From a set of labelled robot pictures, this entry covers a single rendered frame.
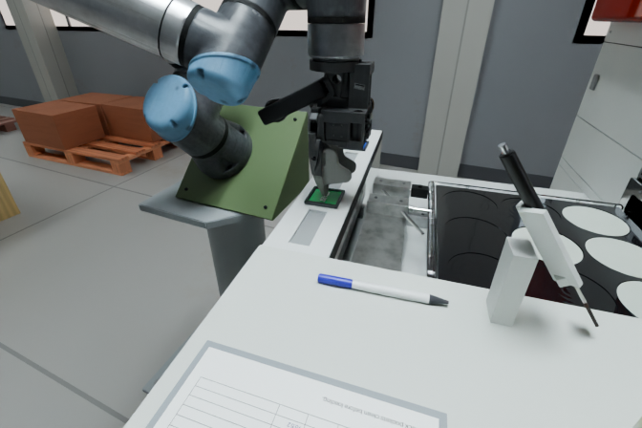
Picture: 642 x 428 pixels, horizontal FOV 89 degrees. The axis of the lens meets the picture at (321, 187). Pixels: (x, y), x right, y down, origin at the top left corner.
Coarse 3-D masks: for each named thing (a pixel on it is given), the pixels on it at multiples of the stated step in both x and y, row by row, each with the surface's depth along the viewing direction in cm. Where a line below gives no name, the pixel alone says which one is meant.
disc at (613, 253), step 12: (588, 240) 55; (600, 240) 55; (612, 240) 55; (588, 252) 52; (600, 252) 52; (612, 252) 52; (624, 252) 52; (636, 252) 52; (612, 264) 50; (624, 264) 50; (636, 264) 50; (636, 276) 47
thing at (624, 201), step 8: (632, 184) 66; (640, 184) 64; (624, 192) 68; (632, 192) 66; (640, 192) 63; (624, 200) 68; (632, 200) 66; (640, 200) 63; (624, 208) 67; (632, 208) 67; (632, 216) 66; (640, 224) 64
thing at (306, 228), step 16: (368, 160) 69; (352, 176) 63; (304, 192) 57; (352, 192) 57; (304, 208) 52; (320, 208) 52; (288, 224) 48; (304, 224) 49; (320, 224) 49; (336, 224) 48; (272, 240) 45; (288, 240) 45; (304, 240) 46; (320, 240) 45
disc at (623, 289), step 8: (624, 288) 45; (632, 288) 45; (640, 288) 45; (624, 296) 44; (632, 296) 44; (640, 296) 44; (624, 304) 43; (632, 304) 43; (640, 304) 43; (632, 312) 41; (640, 312) 41
